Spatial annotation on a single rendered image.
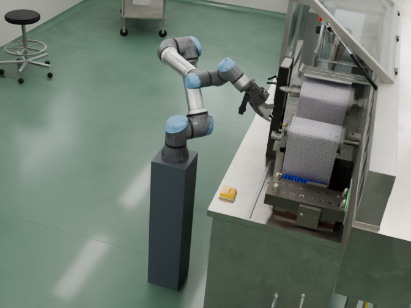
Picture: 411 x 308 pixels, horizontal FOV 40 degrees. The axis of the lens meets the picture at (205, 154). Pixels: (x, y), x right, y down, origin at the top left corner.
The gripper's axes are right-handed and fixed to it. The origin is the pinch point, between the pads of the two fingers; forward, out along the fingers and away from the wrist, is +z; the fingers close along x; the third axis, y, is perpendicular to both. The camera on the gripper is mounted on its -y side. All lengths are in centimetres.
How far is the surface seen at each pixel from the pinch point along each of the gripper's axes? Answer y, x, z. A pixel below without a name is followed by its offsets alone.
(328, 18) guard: 57, -18, -23
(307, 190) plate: -4.0, -13.8, 36.0
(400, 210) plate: 49, -72, 35
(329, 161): 10.1, -4.0, 33.1
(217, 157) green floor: -137, 155, 38
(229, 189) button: -36.4, -13.1, 14.0
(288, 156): -3.9, -4.0, 20.0
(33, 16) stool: -230, 233, -169
